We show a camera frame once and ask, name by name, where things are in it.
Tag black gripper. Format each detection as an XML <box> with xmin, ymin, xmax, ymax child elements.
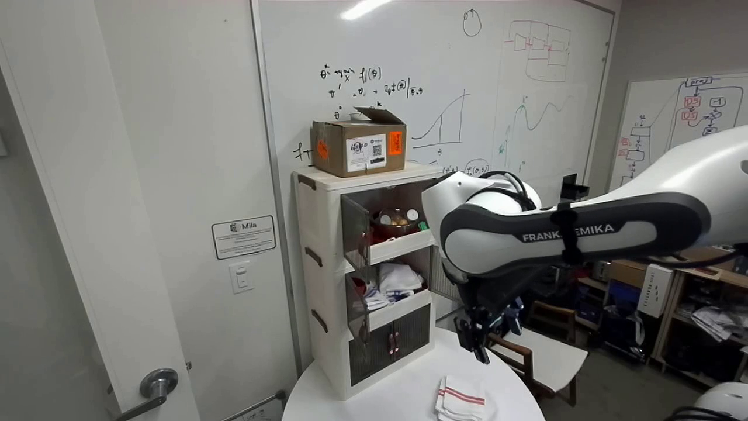
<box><xmin>455</xmin><ymin>300</ymin><xmax>527</xmax><ymax>367</ymax></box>

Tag translucent grey cupboard door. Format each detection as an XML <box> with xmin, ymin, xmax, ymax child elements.
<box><xmin>339</xmin><ymin>195</ymin><xmax>374</xmax><ymax>271</ymax></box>
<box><xmin>346</xmin><ymin>270</ymin><xmax>374</xmax><ymax>340</ymax></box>

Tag dark grey cupboard door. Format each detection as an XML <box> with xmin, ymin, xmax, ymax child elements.
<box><xmin>391</xmin><ymin>304</ymin><xmax>432</xmax><ymax>371</ymax></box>
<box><xmin>348</xmin><ymin>318</ymin><xmax>395</xmax><ymax>386</ymax></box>

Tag white clothes in cupboard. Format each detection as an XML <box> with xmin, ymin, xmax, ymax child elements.
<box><xmin>363</xmin><ymin>262</ymin><xmax>429</xmax><ymax>311</ymax></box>

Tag white room door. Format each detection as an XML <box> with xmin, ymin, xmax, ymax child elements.
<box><xmin>0</xmin><ymin>0</ymin><xmax>204</xmax><ymax>421</ymax></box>

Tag white cloth with red stripes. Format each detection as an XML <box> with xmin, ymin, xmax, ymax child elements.
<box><xmin>432</xmin><ymin>374</ymin><xmax>498</xmax><ymax>421</ymax></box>

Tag white wooden-framed chair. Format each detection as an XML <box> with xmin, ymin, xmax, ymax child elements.
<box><xmin>487</xmin><ymin>300</ymin><xmax>593</xmax><ymax>407</ymax></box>

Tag blue storage bin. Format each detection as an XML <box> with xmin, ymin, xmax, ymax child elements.
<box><xmin>604</xmin><ymin>279</ymin><xmax>645</xmax><ymax>352</ymax></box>

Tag small brown cardboard box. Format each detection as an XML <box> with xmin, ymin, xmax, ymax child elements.
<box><xmin>609</xmin><ymin>258</ymin><xmax>650</xmax><ymax>290</ymax></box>

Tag white three-tier cabinet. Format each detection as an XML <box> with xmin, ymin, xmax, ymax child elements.
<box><xmin>292</xmin><ymin>161</ymin><xmax>449</xmax><ymax>402</ymax></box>

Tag white paper box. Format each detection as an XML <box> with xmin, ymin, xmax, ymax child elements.
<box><xmin>637</xmin><ymin>262</ymin><xmax>675</xmax><ymax>321</ymax></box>

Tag wooden storage shelf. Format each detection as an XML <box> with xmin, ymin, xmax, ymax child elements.
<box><xmin>576</xmin><ymin>247</ymin><xmax>748</xmax><ymax>390</ymax></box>

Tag brown cardboard box with labels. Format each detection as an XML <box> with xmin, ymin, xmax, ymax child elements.
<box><xmin>309</xmin><ymin>105</ymin><xmax>409</xmax><ymax>181</ymax></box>

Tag stack of papers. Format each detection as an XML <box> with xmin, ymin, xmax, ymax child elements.
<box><xmin>690</xmin><ymin>304</ymin><xmax>741</xmax><ymax>345</ymax></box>

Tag large whiteboard with black writing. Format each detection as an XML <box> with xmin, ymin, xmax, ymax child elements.
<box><xmin>251</xmin><ymin>0</ymin><xmax>621</xmax><ymax>371</ymax></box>

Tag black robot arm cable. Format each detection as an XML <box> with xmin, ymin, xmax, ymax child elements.
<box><xmin>465</xmin><ymin>168</ymin><xmax>543</xmax><ymax>213</ymax></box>

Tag white light switch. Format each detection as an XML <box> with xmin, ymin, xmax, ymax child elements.
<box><xmin>228</xmin><ymin>259</ymin><xmax>257</xmax><ymax>297</ymax></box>

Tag white wall sign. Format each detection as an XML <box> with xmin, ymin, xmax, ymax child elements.
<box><xmin>209</xmin><ymin>213</ymin><xmax>278</xmax><ymax>262</ymax></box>

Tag silver door handle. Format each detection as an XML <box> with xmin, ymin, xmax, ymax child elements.
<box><xmin>114</xmin><ymin>367</ymin><xmax>181</xmax><ymax>421</ymax></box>

